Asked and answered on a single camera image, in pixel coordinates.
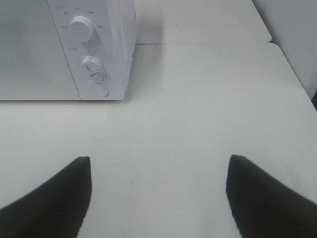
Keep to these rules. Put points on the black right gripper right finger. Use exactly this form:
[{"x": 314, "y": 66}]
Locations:
[{"x": 263, "y": 207}]

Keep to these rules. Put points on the white upper power knob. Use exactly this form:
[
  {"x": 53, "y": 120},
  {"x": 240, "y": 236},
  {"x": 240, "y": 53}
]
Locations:
[{"x": 81, "y": 28}]

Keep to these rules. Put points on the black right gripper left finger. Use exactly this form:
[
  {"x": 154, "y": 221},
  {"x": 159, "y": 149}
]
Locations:
[{"x": 56, "y": 209}]

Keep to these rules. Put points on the white round door button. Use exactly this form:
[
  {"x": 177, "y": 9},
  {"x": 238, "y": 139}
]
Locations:
[{"x": 99, "y": 90}]

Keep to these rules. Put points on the white microwave door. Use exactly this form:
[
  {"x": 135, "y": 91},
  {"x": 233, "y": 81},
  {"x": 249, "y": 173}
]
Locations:
[{"x": 33, "y": 65}]

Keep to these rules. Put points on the white timer knob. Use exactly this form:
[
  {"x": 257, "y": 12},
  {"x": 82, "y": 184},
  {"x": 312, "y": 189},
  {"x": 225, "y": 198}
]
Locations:
[{"x": 94, "y": 67}]

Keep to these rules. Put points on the white microwave oven body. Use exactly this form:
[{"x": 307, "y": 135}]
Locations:
[{"x": 113, "y": 40}]

